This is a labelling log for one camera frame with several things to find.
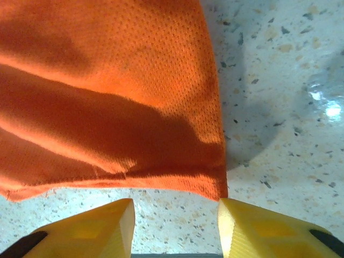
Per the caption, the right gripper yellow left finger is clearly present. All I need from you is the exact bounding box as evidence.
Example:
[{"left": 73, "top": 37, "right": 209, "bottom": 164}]
[{"left": 0, "top": 198, "right": 135, "bottom": 258}]

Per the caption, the orange t-shirt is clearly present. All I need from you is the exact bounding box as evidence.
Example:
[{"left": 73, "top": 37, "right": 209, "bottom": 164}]
[{"left": 0, "top": 0, "right": 230, "bottom": 203}]

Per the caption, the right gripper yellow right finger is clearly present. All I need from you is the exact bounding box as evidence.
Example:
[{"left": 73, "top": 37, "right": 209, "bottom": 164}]
[{"left": 217, "top": 197, "right": 344, "bottom": 258}]

